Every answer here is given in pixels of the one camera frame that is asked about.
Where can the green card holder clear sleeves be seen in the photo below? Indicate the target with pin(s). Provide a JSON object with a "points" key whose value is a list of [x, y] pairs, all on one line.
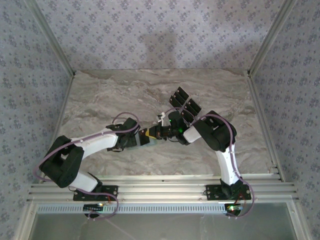
{"points": [[153, 143]]}

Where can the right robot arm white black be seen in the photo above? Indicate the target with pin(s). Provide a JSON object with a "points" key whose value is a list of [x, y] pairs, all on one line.
{"points": [[227, 165]]}

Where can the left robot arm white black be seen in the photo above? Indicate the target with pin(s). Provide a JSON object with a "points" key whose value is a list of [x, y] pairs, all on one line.
{"points": [[100, 143]]}

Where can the small circuit board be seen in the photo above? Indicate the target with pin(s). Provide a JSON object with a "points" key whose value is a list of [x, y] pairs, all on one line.
{"points": [[233, 208], [93, 207]]}

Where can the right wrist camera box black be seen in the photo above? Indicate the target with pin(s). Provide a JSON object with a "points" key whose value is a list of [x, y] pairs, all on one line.
{"points": [[176, 117]]}

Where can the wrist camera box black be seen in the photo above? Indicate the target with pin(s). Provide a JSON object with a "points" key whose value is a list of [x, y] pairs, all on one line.
{"points": [[130, 124], [176, 117]]}

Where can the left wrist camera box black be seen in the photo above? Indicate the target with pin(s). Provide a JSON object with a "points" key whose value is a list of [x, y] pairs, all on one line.
{"points": [[130, 124]]}

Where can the aluminium table edge rail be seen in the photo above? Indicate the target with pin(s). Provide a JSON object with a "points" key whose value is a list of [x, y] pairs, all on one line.
{"points": [[162, 178]]}

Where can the wide aluminium base rail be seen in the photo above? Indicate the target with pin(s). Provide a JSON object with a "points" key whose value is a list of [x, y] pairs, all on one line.
{"points": [[162, 193]]}

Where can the aluminium table side rail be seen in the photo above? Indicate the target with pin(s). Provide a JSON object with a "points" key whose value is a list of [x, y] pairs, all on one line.
{"points": [[266, 125], [62, 110]]}

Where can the aluminium frame corner post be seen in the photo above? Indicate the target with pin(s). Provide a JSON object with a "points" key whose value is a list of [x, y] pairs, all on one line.
{"points": [[270, 37], [53, 37]]}

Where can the aluminium lower frame post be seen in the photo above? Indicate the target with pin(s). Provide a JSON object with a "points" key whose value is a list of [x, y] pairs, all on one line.
{"points": [[297, 222], [26, 222]]}

